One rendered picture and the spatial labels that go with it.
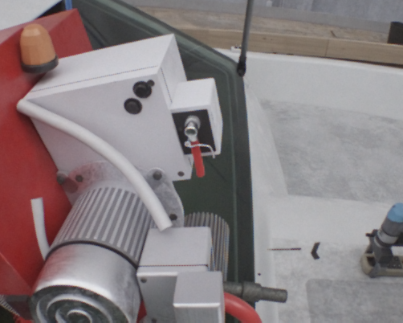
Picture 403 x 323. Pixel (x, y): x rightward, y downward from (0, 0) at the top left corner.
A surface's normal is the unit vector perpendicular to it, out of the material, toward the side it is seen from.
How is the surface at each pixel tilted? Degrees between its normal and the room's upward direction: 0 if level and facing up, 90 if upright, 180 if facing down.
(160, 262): 14
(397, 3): 90
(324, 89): 90
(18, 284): 90
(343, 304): 0
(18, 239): 70
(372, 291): 0
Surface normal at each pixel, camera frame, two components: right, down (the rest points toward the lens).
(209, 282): -0.11, -0.89
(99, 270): 0.42, -0.79
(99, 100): -0.11, 0.59
